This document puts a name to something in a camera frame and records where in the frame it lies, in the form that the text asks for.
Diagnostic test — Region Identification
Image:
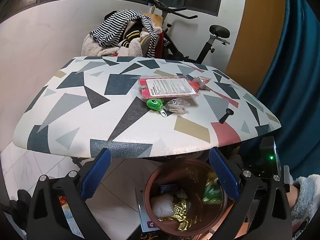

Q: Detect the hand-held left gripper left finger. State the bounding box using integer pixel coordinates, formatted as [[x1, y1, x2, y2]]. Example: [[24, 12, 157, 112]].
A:
[[26, 148, 112, 240]]

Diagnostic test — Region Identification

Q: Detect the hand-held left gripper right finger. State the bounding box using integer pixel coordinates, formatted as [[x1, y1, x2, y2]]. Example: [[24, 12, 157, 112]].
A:
[[209, 148, 294, 240]]

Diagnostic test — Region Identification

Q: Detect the green candy wrapper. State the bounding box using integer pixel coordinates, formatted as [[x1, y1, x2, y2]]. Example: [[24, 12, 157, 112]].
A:
[[202, 172, 224, 204]]

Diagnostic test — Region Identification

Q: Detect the brown plastic bin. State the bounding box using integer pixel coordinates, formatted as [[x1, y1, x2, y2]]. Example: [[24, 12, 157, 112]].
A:
[[144, 159, 228, 237]]

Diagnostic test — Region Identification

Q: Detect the blue cardboard box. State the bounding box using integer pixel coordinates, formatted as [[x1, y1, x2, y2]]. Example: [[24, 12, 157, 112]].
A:
[[160, 184, 178, 193]]

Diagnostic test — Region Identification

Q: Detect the black screw knob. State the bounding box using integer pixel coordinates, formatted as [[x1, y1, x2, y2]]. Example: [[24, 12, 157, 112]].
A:
[[219, 108, 234, 124]]

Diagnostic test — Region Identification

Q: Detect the gold foil wrapper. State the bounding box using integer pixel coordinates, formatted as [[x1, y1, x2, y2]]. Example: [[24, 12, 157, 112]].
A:
[[160, 197, 194, 230]]

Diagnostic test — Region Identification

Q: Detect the clear bag of white tissue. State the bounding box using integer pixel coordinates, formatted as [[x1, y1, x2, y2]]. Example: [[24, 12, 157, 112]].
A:
[[151, 195, 175, 218]]

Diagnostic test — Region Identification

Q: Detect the clear grey wrapper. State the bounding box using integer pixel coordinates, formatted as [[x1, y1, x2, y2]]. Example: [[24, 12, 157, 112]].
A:
[[166, 99, 190, 114]]

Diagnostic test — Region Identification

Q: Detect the green monster keychain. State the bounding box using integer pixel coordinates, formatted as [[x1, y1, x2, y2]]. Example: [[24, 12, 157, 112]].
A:
[[146, 99, 168, 117]]

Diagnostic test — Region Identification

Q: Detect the clear orange wrapper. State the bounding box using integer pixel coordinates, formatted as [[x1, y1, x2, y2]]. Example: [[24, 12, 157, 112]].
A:
[[191, 76, 213, 90]]

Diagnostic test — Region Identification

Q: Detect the red packet with white label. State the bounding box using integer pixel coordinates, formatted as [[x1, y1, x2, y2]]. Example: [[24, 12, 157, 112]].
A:
[[138, 76, 201, 99]]

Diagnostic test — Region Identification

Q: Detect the person's right forearm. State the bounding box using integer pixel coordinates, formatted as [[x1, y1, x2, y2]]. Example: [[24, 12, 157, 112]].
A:
[[285, 174, 320, 240]]

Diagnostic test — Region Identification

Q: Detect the geometric patterned table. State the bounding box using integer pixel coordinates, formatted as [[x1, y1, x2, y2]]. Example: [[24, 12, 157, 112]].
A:
[[14, 56, 282, 167]]

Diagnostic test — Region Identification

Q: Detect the white box with purple print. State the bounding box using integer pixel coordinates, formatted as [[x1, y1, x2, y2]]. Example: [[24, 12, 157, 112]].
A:
[[136, 187, 160, 233]]

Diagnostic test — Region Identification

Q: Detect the blue curtain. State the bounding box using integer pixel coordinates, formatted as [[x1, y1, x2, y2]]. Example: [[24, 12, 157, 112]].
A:
[[255, 0, 320, 180]]

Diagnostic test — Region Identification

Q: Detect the wooden panel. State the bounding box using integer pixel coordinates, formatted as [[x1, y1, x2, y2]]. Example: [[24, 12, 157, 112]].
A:
[[226, 0, 287, 95]]

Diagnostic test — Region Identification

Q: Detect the white fleece jacket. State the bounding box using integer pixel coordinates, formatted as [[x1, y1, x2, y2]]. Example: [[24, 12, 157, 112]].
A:
[[82, 26, 163, 58]]

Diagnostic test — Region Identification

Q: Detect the black exercise bike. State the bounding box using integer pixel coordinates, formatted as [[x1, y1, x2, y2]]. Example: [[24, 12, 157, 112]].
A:
[[147, 0, 230, 64]]

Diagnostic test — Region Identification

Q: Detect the black garment with yellow stripes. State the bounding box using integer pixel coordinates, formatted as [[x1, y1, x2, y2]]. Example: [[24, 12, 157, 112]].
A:
[[121, 25, 143, 47]]

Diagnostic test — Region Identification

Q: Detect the red garment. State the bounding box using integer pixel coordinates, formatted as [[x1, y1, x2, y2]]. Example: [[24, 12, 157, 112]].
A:
[[157, 31, 167, 55]]

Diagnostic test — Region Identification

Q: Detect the black white striped shirt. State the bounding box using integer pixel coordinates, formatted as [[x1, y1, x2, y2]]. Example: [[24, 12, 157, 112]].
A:
[[89, 9, 160, 58]]

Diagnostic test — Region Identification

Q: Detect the tan chair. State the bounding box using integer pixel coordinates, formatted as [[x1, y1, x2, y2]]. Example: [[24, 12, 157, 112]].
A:
[[139, 12, 164, 55]]

